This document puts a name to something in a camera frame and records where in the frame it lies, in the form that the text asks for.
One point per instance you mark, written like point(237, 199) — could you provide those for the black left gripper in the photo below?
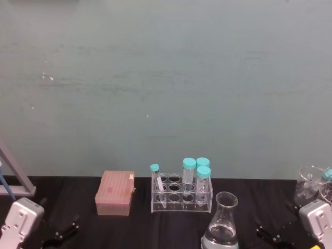
point(53, 244)

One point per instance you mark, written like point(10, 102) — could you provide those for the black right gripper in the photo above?
point(290, 242)

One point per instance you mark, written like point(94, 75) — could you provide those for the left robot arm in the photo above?
point(19, 223)

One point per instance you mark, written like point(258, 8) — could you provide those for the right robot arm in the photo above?
point(317, 223)

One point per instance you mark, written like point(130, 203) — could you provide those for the large glass beaker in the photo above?
point(306, 186)

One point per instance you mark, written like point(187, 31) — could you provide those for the small glass beaker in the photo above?
point(327, 193)

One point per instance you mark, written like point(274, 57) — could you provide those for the black table cloth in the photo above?
point(109, 233)

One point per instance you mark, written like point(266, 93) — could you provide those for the glass conical flask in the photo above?
point(220, 230)

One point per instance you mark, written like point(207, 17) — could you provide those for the pink pipette tip box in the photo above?
point(114, 193)

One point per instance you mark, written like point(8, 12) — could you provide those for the teal-capped tube in beaker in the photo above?
point(328, 173)

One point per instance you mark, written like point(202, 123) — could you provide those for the wide tube with teal cap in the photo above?
point(188, 173)
point(203, 184)
point(203, 161)

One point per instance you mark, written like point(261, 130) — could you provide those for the clear acrylic tube rack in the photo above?
point(181, 206)

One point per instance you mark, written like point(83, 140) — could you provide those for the slim tube with teal cap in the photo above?
point(157, 179)

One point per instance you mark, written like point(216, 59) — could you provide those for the grey metal stand frame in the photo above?
point(18, 179)

